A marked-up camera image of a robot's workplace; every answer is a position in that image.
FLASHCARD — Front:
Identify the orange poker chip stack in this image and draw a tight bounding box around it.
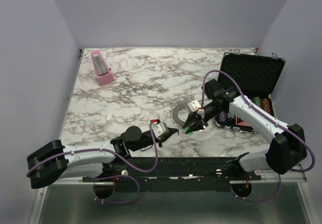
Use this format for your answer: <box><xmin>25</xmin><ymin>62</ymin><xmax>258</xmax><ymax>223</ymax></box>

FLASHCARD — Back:
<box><xmin>261</xmin><ymin>98</ymin><xmax>272</xmax><ymax>115</ymax></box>

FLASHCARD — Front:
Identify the aluminium rail frame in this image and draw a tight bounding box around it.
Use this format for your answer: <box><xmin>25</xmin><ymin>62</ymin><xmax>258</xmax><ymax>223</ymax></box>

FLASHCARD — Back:
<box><xmin>27</xmin><ymin>158</ymin><xmax>311</xmax><ymax>224</ymax></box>

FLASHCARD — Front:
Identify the purple poker chip stack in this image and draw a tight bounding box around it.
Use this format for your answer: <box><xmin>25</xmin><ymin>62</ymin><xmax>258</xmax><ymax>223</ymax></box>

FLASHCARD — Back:
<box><xmin>218</xmin><ymin>111</ymin><xmax>227</xmax><ymax>124</ymax></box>

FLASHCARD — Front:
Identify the black mounting base plate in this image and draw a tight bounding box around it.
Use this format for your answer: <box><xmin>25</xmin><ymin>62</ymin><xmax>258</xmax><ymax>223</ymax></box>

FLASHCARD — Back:
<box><xmin>72</xmin><ymin>157</ymin><xmax>261</xmax><ymax>193</ymax></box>

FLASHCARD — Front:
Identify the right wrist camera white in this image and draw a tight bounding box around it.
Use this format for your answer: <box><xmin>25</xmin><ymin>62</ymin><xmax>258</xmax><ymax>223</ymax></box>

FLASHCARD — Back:
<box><xmin>186</xmin><ymin>100</ymin><xmax>201</xmax><ymax>113</ymax></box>

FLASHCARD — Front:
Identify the pink warning card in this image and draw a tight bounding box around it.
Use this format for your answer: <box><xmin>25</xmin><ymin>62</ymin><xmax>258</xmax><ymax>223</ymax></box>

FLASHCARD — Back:
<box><xmin>235</xmin><ymin>116</ymin><xmax>250</xmax><ymax>127</ymax></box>

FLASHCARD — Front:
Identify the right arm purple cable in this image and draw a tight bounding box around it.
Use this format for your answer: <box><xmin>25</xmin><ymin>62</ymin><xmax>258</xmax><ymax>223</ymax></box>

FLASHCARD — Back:
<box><xmin>201</xmin><ymin>69</ymin><xmax>316</xmax><ymax>202</ymax></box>

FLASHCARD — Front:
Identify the black foam-lined case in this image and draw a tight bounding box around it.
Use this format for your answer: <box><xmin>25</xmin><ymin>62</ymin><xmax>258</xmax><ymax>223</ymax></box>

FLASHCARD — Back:
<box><xmin>215</xmin><ymin>53</ymin><xmax>286</xmax><ymax>133</ymax></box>

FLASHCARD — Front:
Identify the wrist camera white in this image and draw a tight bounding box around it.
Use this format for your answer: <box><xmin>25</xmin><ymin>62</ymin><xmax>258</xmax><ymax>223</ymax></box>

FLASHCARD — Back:
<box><xmin>186</xmin><ymin>100</ymin><xmax>201</xmax><ymax>113</ymax></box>
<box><xmin>152</xmin><ymin>122</ymin><xmax>169</xmax><ymax>138</ymax></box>

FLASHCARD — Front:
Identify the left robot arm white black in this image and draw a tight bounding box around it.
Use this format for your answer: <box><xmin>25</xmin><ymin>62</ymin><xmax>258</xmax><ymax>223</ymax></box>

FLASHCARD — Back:
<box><xmin>26</xmin><ymin>122</ymin><xmax>179</xmax><ymax>189</ymax></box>

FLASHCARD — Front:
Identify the green poker chip stack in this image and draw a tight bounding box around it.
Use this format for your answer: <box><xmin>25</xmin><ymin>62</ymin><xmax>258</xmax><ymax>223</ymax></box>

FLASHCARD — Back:
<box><xmin>253</xmin><ymin>97</ymin><xmax>261</xmax><ymax>108</ymax></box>

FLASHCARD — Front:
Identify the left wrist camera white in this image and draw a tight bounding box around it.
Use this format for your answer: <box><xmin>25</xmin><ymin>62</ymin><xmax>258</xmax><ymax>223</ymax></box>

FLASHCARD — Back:
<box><xmin>152</xmin><ymin>122</ymin><xmax>169</xmax><ymax>138</ymax></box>

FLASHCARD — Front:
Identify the metal disc with key rings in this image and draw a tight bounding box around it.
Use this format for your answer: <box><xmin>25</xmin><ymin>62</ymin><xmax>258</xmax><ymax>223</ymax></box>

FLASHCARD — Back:
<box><xmin>172</xmin><ymin>103</ymin><xmax>190</xmax><ymax>127</ymax></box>

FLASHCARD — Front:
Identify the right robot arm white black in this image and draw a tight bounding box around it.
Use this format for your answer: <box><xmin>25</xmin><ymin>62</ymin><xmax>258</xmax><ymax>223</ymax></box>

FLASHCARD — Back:
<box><xmin>183</xmin><ymin>79</ymin><xmax>307</xmax><ymax>180</ymax></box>

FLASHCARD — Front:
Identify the grey poker chip stack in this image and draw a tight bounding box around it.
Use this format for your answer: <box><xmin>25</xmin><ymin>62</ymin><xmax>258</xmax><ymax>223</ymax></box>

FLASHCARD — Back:
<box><xmin>226</xmin><ymin>112</ymin><xmax>235</xmax><ymax>123</ymax></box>

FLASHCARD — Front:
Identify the pink metronome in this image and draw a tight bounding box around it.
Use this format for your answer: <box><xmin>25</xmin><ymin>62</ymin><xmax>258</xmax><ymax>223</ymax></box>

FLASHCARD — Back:
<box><xmin>91</xmin><ymin>51</ymin><xmax>115</xmax><ymax>86</ymax></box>

